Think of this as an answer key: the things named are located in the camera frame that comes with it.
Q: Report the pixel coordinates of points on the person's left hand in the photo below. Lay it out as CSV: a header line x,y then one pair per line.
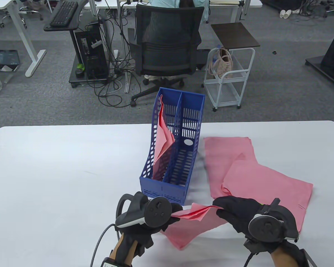
x,y
139,236

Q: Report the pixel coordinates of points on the person's right hand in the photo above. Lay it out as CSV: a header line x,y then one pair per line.
x,y
236,211

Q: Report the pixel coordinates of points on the pink paper stack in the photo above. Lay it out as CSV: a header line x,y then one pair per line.
x,y
189,230
267,183
220,158
162,141

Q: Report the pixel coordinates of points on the black left hand controller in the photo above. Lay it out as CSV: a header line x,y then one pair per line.
x,y
157,211

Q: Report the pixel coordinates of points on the black hand controller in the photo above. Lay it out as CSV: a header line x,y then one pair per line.
x,y
157,211
265,229

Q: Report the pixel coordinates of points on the black right hand controller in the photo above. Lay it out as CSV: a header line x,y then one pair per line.
x,y
265,229

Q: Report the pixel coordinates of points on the blue plastic file holder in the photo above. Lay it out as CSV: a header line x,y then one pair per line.
x,y
161,192

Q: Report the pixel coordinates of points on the pink handbag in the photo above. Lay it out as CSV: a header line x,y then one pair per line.
x,y
224,65

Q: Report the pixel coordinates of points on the black mesh office chair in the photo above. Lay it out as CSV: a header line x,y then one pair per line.
x,y
167,64

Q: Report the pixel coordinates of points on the black round container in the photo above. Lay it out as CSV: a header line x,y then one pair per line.
x,y
79,73

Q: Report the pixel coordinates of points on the white cart with brown top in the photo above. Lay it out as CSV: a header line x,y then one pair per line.
x,y
233,34

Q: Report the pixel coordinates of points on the small green object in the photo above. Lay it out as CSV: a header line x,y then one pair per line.
x,y
80,66

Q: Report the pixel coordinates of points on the black computer tower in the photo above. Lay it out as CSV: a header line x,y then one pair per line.
x,y
94,58

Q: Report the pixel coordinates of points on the white paper cup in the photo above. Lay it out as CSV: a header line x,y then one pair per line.
x,y
282,14
288,13

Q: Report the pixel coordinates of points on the long white desk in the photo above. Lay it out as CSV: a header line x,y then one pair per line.
x,y
254,2

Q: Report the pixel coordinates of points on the dark teal open box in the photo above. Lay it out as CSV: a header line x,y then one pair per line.
x,y
9,57

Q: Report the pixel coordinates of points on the black computer cart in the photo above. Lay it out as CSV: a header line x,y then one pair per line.
x,y
59,29

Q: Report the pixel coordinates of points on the black keyboard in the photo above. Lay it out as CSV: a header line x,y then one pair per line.
x,y
64,12

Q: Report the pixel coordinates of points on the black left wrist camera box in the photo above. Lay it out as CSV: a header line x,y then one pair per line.
x,y
111,263

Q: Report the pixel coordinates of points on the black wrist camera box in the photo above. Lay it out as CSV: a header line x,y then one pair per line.
x,y
307,260
111,263

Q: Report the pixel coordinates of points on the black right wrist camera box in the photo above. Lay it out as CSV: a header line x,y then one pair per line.
x,y
307,260

